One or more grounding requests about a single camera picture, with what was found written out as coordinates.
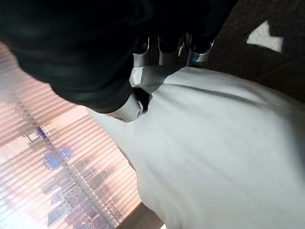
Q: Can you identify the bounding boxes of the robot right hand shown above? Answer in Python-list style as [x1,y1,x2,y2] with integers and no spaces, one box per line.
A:
[0,0,239,124]

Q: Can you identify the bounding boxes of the white bed sheet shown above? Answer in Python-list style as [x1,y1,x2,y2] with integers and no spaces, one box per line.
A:
[89,64,305,229]

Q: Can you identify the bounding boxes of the window blinds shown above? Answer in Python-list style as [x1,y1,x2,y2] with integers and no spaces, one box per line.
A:
[0,40,165,229]

